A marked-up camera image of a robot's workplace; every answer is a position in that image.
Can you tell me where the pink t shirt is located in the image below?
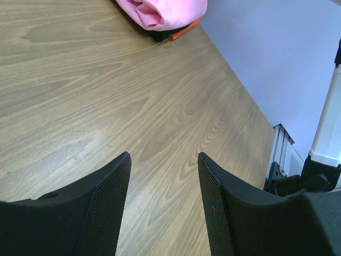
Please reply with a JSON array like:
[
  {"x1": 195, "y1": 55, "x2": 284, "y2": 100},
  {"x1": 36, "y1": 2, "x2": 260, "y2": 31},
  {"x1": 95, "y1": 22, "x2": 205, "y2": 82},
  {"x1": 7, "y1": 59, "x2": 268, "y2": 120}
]
[{"x1": 117, "y1": 0, "x2": 208, "y2": 31}]

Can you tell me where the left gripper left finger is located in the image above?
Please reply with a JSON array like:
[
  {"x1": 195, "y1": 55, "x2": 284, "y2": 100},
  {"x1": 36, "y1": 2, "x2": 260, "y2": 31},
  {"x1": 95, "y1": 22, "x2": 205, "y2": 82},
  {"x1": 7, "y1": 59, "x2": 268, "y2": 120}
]
[{"x1": 1, "y1": 152, "x2": 132, "y2": 255}]

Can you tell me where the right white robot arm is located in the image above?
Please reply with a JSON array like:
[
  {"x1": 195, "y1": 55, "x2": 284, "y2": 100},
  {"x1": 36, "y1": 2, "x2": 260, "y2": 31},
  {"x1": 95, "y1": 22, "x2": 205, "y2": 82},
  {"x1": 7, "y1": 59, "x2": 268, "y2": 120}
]
[{"x1": 264, "y1": 48, "x2": 340, "y2": 198}]

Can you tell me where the aluminium frame rail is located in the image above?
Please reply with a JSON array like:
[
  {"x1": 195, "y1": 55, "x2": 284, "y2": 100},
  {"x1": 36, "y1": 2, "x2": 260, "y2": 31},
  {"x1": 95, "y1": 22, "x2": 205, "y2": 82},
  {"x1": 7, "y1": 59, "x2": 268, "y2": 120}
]
[{"x1": 263, "y1": 124, "x2": 304, "y2": 195}]

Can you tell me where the black folded t shirt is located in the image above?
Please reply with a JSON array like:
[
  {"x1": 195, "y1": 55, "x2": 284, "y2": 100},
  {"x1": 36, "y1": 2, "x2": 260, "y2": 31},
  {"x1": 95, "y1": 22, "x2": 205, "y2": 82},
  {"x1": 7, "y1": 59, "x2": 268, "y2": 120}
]
[{"x1": 148, "y1": 24, "x2": 189, "y2": 43}]

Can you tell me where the orange folded t shirt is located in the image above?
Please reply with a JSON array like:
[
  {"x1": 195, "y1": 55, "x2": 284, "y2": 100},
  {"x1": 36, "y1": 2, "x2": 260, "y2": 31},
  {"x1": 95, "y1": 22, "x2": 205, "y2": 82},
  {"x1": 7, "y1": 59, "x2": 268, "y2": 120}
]
[{"x1": 168, "y1": 18, "x2": 201, "y2": 41}]

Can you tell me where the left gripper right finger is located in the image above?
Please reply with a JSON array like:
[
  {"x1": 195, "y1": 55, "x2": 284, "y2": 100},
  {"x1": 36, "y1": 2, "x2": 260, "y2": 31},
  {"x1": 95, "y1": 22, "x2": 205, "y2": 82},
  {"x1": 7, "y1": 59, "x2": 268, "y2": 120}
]
[{"x1": 198, "y1": 153, "x2": 340, "y2": 255}]

